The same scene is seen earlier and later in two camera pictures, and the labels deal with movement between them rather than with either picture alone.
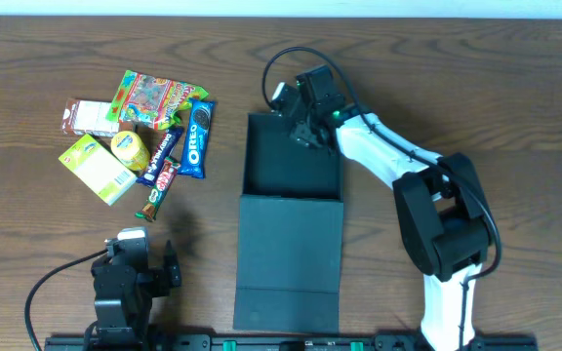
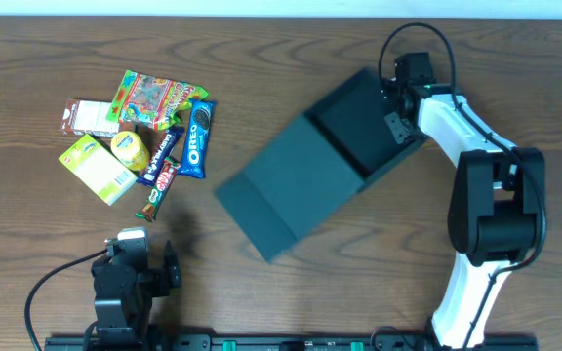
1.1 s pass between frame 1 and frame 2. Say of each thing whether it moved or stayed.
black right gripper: moved
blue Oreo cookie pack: stayed
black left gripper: stayed
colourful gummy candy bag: stayed
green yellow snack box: stayed
